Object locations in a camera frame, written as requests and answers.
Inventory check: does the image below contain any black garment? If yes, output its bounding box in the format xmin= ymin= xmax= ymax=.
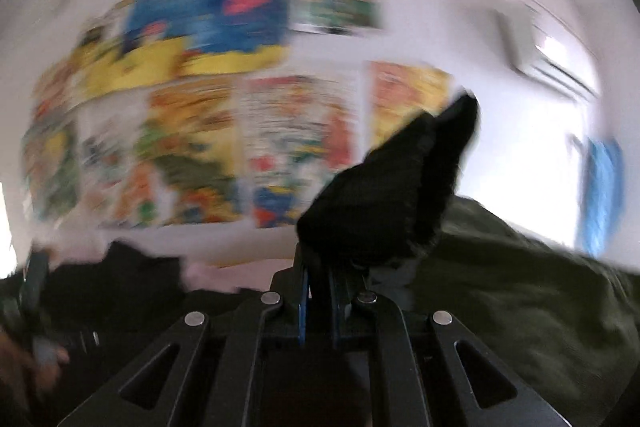
xmin=1 ymin=93 xmax=480 ymax=343

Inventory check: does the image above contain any orange yellow pink drawing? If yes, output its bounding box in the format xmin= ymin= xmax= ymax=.
xmin=369 ymin=62 xmax=451 ymax=147

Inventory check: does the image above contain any anime characters painting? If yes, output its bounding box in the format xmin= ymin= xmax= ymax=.
xmin=19 ymin=60 xmax=84 ymax=220

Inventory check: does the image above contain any white air conditioner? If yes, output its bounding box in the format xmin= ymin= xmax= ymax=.
xmin=498 ymin=3 xmax=601 ymax=102

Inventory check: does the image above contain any blue and yellow painting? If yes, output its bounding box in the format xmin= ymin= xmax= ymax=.
xmin=70 ymin=0 xmax=288 ymax=102

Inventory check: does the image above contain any blue curtain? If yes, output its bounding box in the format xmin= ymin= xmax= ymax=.
xmin=577 ymin=136 xmax=625 ymax=258

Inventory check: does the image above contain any colourful 2024 drawing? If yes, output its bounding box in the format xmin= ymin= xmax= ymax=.
xmin=240 ymin=72 xmax=358 ymax=229

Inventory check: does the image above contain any dark green jacket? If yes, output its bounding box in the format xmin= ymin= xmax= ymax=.
xmin=397 ymin=197 xmax=639 ymax=426

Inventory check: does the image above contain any yellow landscape painting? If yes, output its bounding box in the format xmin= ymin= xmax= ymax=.
xmin=107 ymin=77 xmax=242 ymax=228

